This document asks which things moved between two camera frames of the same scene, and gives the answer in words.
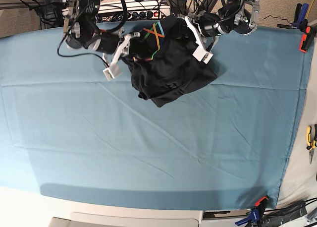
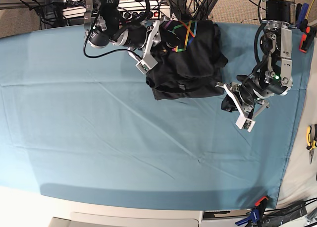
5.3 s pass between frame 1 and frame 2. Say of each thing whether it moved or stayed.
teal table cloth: stayed
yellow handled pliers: stayed
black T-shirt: moved
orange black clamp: stayed
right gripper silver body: moved
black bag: stayed
